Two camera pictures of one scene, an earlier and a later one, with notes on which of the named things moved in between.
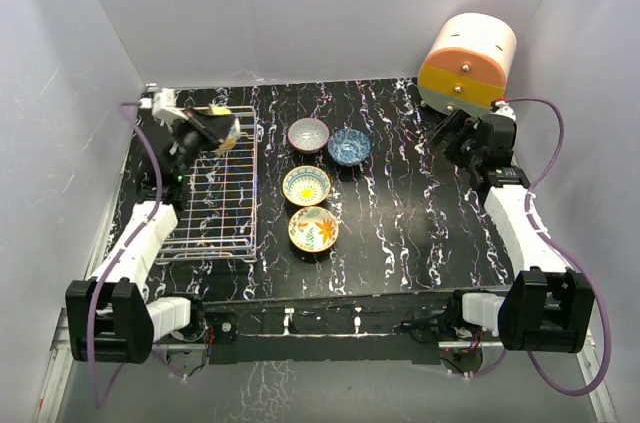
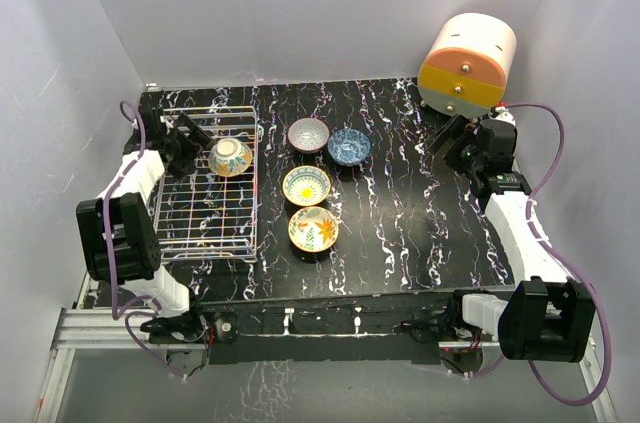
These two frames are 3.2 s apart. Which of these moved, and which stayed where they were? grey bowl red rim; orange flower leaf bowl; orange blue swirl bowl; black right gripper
Moved: orange blue swirl bowl
Stayed: black right gripper; orange flower leaf bowl; grey bowl red rim
